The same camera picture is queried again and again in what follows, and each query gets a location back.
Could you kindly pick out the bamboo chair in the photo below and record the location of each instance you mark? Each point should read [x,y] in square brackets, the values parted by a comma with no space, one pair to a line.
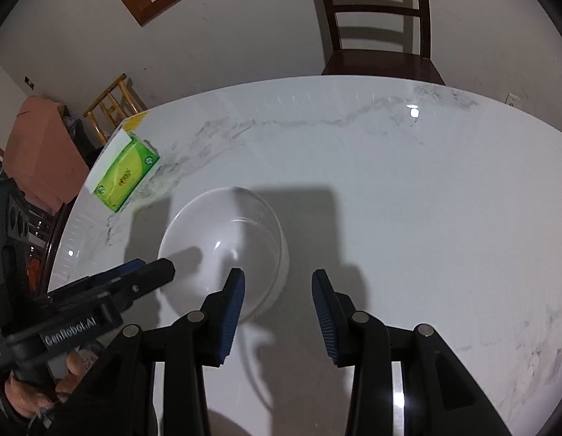
[111,104]

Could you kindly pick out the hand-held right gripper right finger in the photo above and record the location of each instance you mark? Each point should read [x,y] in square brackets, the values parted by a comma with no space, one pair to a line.
[324,318]

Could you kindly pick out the green tissue pack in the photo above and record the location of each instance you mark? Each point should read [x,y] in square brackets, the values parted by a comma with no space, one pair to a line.
[126,175]

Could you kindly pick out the white ribbed bowl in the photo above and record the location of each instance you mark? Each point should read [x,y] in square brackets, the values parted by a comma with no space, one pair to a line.
[217,236]

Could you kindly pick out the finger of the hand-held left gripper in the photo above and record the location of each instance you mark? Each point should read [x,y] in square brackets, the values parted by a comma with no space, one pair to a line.
[108,275]
[145,279]

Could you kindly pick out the yellow table sticker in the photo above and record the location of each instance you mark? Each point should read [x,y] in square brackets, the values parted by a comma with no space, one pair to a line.
[135,121]

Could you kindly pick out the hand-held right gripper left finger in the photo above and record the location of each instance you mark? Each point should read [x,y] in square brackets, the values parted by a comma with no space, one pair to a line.
[231,318]

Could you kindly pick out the wall socket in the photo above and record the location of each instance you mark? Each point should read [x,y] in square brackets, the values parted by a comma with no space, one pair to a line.
[513,100]
[30,82]

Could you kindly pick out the dark wooden chair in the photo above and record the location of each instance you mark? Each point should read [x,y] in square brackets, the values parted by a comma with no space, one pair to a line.
[390,66]
[47,231]

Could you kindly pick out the person's left hand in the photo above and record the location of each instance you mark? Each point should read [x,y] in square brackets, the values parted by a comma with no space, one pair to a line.
[72,372]

